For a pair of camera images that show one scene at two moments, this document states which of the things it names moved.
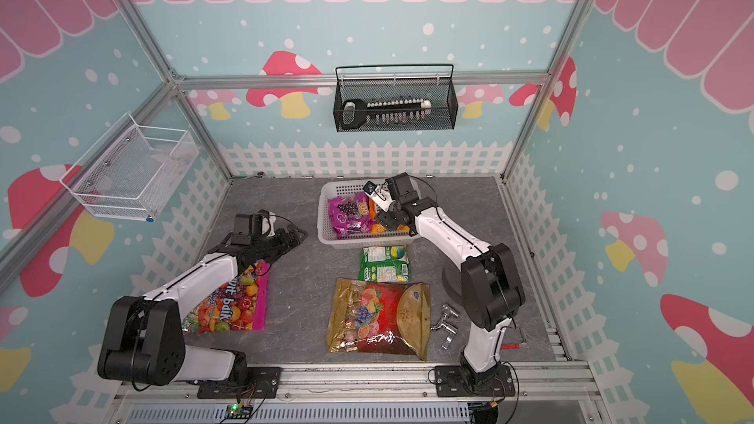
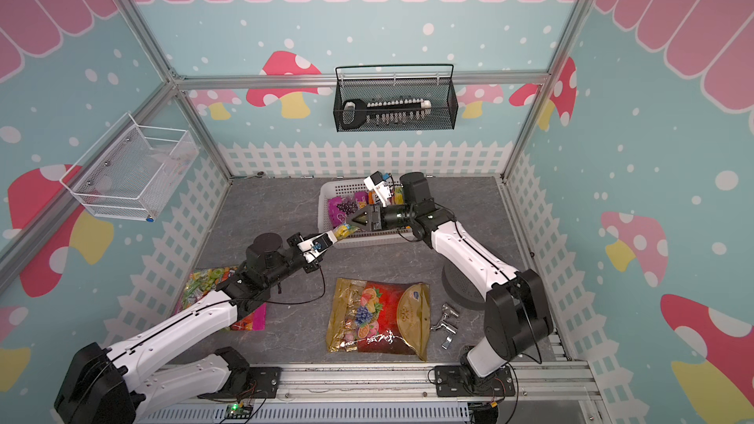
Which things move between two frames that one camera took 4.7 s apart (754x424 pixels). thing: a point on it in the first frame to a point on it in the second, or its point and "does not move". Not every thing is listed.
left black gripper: x=287 y=244 to x=297 y=238
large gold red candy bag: x=389 y=318 does not move
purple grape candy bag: x=350 y=215 does not move
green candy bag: x=384 y=264 to x=344 y=231
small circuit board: x=241 y=410 does not move
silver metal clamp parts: x=447 y=327 does not move
